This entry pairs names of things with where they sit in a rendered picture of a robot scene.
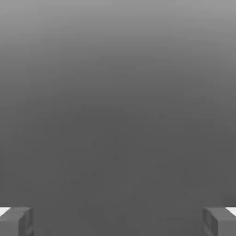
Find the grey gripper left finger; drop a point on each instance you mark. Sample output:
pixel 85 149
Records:
pixel 14 222

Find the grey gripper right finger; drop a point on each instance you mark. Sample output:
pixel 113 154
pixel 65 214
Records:
pixel 221 222

